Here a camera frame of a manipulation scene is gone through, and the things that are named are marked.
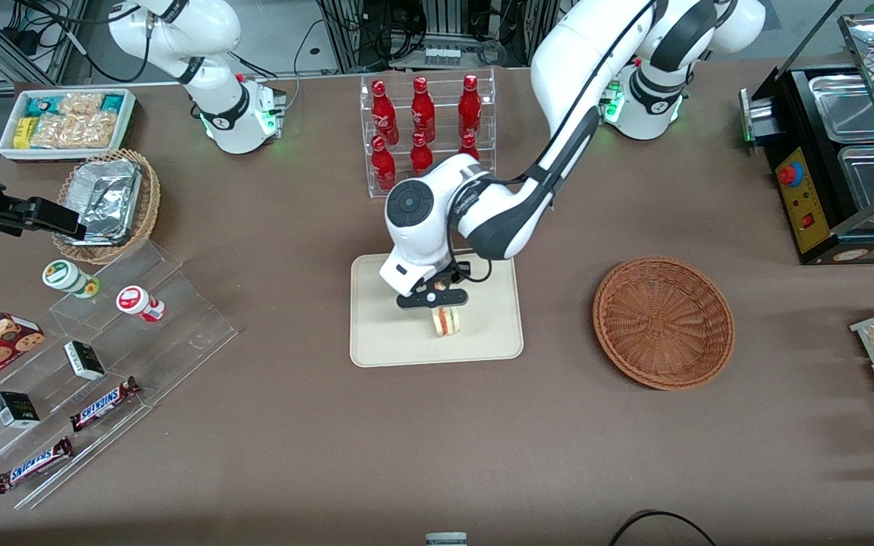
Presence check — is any clear rice cracker packet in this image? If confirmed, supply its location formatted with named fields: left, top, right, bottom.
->
left=30, top=111, right=117, bottom=150

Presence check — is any brown round wicker basket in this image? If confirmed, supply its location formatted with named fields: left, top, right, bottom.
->
left=593, top=256, right=735, bottom=392

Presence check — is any red lid yogurt cup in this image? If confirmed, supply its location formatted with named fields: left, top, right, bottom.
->
left=115, top=285, right=167, bottom=324

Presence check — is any black food warmer machine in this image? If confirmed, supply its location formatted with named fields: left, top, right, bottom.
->
left=738, top=11, right=874, bottom=266

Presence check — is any silver foil tray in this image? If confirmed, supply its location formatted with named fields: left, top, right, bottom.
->
left=64, top=158, right=143, bottom=246

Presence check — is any triangular sandwich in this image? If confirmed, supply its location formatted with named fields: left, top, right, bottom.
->
left=431, top=306, right=463, bottom=338

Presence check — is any aluminium equipment frame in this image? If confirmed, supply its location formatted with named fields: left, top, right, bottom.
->
left=316, top=0, right=561, bottom=71

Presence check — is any small black carton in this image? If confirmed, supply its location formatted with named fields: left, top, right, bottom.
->
left=0, top=391, right=42, bottom=430
left=63, top=340, right=106, bottom=381

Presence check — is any clear acrylic step shelf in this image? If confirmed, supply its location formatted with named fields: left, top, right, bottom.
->
left=0, top=241, right=240, bottom=511

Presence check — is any white rectangular snack bin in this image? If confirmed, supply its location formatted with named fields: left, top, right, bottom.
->
left=0, top=88, right=138, bottom=163

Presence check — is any clear acrylic bottle rack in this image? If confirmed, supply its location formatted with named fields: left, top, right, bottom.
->
left=360, top=67, right=497, bottom=199

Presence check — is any black floor cable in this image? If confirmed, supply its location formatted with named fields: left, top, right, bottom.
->
left=608, top=510, right=718, bottom=546

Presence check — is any beige plastic tray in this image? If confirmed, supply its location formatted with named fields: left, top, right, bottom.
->
left=350, top=250, right=524, bottom=369

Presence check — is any green lid yogurt cup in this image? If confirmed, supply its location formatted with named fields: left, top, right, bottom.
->
left=42, top=259, right=101, bottom=300

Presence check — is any snickers chocolate bar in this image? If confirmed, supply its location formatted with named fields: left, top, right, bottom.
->
left=69, top=376, right=143, bottom=433
left=0, top=436, right=75, bottom=495

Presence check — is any light oval wicker basket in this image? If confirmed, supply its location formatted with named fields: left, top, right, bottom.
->
left=52, top=149, right=162, bottom=265

